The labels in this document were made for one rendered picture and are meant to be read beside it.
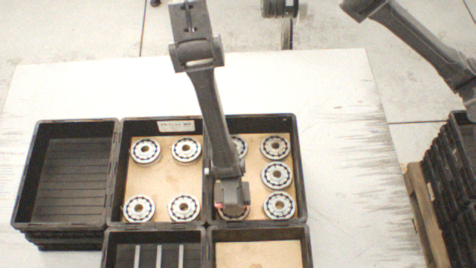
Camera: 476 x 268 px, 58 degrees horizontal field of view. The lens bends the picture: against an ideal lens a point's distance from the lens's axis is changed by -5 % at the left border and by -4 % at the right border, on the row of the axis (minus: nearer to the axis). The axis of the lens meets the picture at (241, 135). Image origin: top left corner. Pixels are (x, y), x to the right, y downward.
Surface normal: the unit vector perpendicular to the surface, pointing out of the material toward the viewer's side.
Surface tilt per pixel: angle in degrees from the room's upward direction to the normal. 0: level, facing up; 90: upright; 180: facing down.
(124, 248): 0
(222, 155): 79
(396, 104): 0
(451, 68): 87
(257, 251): 0
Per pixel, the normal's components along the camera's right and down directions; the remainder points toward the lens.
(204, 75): 0.03, 0.71
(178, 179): 0.00, -0.56
